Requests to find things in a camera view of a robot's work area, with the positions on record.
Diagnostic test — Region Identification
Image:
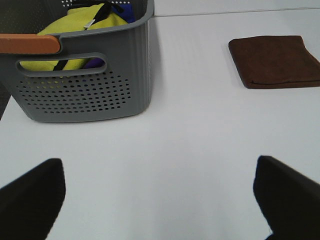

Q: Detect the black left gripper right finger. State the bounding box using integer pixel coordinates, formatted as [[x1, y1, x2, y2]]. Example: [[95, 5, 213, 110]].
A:
[[253, 155, 320, 240]]

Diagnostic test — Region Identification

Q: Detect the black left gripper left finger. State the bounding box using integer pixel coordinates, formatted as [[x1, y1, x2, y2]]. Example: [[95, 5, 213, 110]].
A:
[[0, 158, 66, 240]]

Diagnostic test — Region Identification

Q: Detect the brown towel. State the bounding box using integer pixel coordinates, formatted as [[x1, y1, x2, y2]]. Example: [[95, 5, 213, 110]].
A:
[[228, 35, 320, 89]]

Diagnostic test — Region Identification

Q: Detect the grey perforated plastic basket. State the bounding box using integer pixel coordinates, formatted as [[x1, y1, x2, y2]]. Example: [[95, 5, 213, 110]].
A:
[[0, 0, 155, 123]]

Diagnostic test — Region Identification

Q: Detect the yellow-green towel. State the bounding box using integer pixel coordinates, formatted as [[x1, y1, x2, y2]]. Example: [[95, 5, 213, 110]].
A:
[[19, 2, 129, 72]]

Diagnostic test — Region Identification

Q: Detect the blue towel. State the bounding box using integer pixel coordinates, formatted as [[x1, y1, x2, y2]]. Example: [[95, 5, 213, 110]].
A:
[[82, 3, 136, 70]]

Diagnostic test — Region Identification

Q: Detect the orange wooden basket handle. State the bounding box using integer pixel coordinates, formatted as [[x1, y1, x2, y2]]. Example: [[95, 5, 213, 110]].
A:
[[0, 33, 61, 54]]

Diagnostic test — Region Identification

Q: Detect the black strap in basket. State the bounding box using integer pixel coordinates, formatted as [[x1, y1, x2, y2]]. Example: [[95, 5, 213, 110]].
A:
[[52, 1, 125, 72]]

